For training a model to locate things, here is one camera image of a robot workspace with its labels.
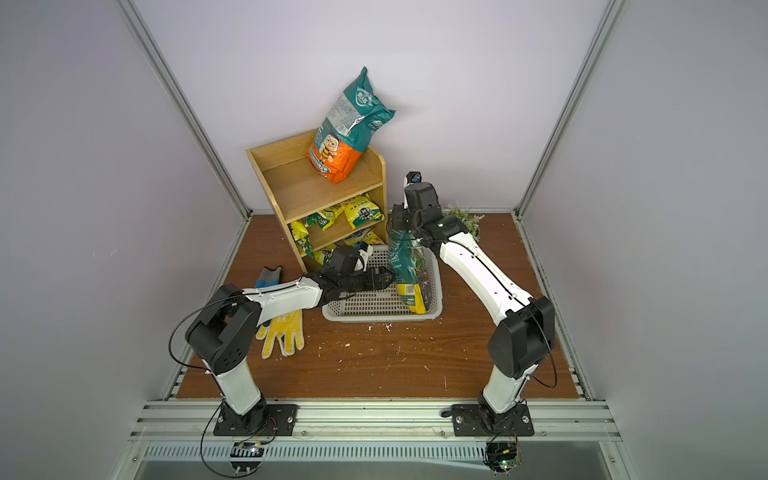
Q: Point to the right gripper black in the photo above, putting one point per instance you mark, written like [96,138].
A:
[399,222]

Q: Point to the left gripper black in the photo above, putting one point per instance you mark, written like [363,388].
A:
[380,278]

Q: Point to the white plastic basket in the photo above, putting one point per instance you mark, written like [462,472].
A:
[386,305]

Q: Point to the dark green yellow soil bag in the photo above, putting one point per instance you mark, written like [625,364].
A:
[407,261]

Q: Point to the yellow green fertilizer packet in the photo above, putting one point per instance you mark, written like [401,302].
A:
[361,210]
[324,218]

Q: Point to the green orange bee fertilizer bag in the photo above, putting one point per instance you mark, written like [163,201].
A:
[347,129]

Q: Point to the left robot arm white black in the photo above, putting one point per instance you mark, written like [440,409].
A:
[223,330]

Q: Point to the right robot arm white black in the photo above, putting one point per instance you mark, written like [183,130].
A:
[524,334]

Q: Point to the yellow packet lower shelf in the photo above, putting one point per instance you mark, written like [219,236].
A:
[367,236]

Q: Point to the green packet lower shelf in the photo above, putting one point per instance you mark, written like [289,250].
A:
[301,237]

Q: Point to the wooden shelf unit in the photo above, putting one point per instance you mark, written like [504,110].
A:
[296,190]

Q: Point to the artificial green plant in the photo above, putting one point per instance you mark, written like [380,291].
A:
[471,220]

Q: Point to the yellow work glove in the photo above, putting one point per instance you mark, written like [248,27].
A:
[284,332]

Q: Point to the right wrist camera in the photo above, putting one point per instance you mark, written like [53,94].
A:
[412,177]

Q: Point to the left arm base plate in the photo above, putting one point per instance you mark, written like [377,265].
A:
[264,419]

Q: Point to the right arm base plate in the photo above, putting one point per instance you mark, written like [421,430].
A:
[492,419]

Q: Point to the aluminium front rail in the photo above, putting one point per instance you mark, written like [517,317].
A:
[378,420]

